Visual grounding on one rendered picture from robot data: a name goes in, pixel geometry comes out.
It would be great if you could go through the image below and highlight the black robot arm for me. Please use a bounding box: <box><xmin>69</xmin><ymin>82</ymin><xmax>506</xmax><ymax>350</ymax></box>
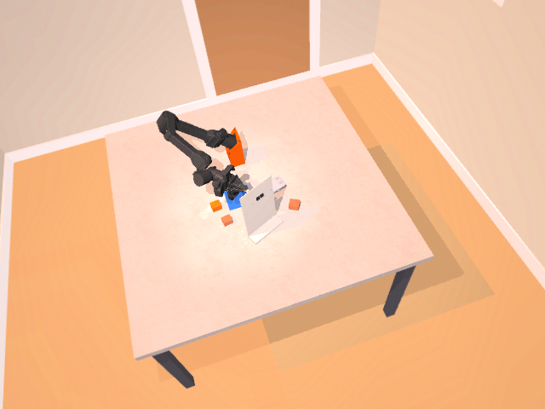
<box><xmin>156</xmin><ymin>110</ymin><xmax>237</xmax><ymax>197</ymax></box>

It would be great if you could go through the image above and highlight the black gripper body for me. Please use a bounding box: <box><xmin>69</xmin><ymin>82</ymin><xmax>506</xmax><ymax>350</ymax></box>
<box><xmin>214</xmin><ymin>164</ymin><xmax>239</xmax><ymax>201</ymax></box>

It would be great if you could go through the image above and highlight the blue flat square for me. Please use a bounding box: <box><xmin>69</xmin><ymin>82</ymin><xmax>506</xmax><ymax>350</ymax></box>
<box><xmin>224</xmin><ymin>191</ymin><xmax>246</xmax><ymax>210</ymax></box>

